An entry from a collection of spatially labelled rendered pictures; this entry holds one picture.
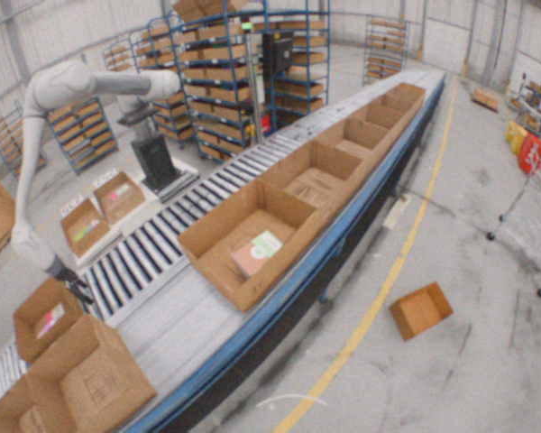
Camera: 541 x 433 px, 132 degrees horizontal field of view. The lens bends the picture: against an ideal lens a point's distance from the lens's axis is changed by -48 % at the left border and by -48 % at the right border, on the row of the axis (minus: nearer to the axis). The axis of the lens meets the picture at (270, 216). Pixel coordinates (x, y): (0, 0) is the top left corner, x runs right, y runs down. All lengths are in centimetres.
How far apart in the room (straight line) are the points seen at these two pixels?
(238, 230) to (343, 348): 110
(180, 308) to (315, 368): 104
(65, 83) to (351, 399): 199
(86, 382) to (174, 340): 42
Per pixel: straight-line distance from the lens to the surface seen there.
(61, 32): 1041
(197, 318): 81
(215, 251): 90
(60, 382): 111
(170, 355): 81
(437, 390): 191
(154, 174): 154
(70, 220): 184
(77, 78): 81
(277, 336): 101
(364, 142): 148
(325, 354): 163
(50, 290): 142
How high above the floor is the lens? 160
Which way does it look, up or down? 47 degrees down
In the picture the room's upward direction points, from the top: 6 degrees counter-clockwise
